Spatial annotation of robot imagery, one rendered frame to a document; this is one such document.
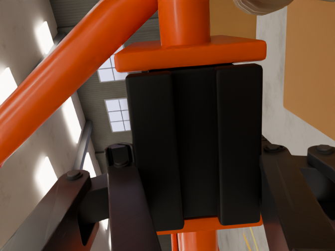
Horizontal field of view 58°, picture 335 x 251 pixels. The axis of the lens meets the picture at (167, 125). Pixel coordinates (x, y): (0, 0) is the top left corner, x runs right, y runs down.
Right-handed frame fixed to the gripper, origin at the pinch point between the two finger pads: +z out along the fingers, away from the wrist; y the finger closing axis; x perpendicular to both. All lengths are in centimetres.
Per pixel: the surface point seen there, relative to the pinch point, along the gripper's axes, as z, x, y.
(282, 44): 293, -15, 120
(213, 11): 174, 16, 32
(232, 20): 175, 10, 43
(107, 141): 1004, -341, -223
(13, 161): 478, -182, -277
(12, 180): 462, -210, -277
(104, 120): 972, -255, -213
